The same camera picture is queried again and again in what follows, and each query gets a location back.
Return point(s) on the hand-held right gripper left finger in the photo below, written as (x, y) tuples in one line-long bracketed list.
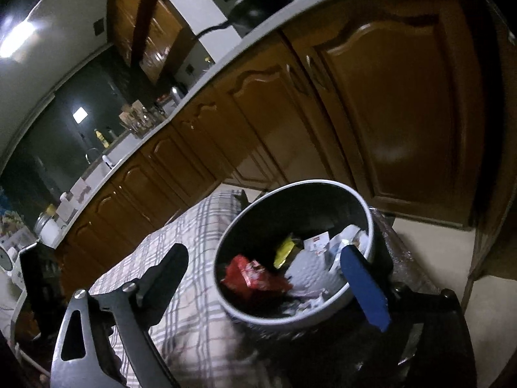
[(161, 279)]

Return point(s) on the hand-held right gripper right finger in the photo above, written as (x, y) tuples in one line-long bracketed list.
[(367, 287)]

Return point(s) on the blue white wrapper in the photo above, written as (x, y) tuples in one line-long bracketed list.
[(347, 236)]

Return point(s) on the white foam net sleeve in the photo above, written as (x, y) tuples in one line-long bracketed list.
[(311, 275)]

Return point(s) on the white card red label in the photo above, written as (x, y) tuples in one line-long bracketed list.
[(317, 244)]

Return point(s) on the red wrapper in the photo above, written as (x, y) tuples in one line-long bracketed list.
[(246, 275)]

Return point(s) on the yellow wrapper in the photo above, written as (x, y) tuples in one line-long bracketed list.
[(284, 252)]

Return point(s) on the white round bin black liner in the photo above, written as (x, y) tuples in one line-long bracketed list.
[(258, 226)]

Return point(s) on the white round appliance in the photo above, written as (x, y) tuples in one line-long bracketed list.
[(6, 262)]

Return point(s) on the plaid cloth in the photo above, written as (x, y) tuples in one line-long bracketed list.
[(190, 242)]

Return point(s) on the clear plastic bag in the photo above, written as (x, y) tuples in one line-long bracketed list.
[(400, 250)]

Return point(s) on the white countertop container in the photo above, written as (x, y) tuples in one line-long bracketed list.
[(70, 201)]

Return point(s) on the white kitchen countertop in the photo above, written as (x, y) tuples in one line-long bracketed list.
[(125, 145)]

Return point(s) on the chrome sink faucet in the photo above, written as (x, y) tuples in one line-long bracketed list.
[(89, 153)]

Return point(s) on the yellow oil bottle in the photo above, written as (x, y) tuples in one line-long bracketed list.
[(101, 138)]

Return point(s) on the spice rack with bottles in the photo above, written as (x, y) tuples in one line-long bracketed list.
[(139, 120)]

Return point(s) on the brown wooden base cabinet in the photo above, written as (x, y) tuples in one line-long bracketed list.
[(404, 109)]

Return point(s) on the steel electric kettle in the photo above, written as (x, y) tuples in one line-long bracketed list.
[(177, 93)]

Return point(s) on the ceiling light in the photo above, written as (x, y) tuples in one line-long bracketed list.
[(20, 36)]

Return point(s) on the black wok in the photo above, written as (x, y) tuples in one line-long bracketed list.
[(262, 6)]

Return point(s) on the brown wooden wall cabinet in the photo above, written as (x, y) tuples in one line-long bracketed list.
[(161, 28)]

